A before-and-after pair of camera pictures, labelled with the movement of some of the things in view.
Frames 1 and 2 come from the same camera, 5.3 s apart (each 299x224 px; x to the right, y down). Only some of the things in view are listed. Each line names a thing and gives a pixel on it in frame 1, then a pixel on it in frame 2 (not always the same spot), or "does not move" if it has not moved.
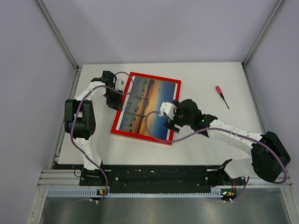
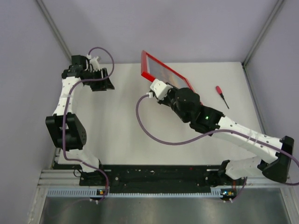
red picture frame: x=140 y=137 → x=145 y=73
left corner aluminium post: x=62 y=43 does not move
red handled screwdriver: x=219 y=91 does not move
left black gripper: x=116 y=104 → x=103 y=85
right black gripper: x=171 y=123 → x=164 y=101
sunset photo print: x=140 y=114 → x=160 y=73
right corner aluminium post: x=277 y=6 does not move
